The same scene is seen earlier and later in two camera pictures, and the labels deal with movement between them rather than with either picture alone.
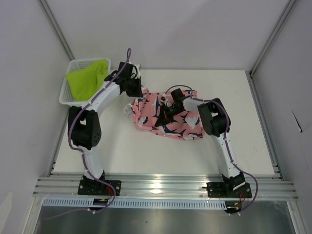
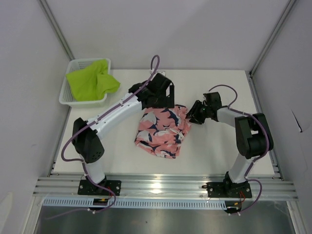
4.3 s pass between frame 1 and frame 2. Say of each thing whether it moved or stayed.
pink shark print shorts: moved
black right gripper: moved
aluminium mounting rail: stayed
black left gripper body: moved
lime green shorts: stayed
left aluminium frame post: stayed
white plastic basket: stayed
